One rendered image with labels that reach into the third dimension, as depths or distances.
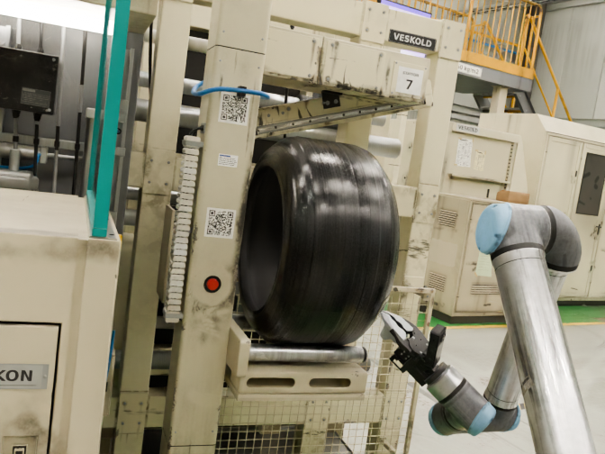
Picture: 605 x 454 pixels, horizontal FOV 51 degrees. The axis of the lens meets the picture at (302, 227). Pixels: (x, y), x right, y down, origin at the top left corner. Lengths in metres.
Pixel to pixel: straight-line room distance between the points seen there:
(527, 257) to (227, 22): 0.89
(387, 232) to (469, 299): 4.94
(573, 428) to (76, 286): 0.94
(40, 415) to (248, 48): 1.02
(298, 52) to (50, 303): 1.24
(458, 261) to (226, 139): 4.87
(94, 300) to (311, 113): 1.32
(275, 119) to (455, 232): 4.46
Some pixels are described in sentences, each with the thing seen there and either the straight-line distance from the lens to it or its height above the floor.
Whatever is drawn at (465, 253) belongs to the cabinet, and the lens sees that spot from 6.29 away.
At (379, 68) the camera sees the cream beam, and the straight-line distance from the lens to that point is 2.04.
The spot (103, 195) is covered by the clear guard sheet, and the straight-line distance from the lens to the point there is 0.88.
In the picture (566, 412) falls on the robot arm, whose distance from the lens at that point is 1.35.
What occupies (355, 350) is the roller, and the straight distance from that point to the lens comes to 1.74.
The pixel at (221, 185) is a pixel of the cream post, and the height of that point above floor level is 1.32.
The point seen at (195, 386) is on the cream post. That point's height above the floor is 0.78.
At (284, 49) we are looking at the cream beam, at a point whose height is 1.72.
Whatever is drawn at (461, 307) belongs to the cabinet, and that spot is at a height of 0.17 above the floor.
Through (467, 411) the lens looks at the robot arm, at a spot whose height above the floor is 0.85.
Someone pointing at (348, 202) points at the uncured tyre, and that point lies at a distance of 1.53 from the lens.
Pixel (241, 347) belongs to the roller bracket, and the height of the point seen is 0.93.
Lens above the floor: 1.41
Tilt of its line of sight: 6 degrees down
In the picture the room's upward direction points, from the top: 8 degrees clockwise
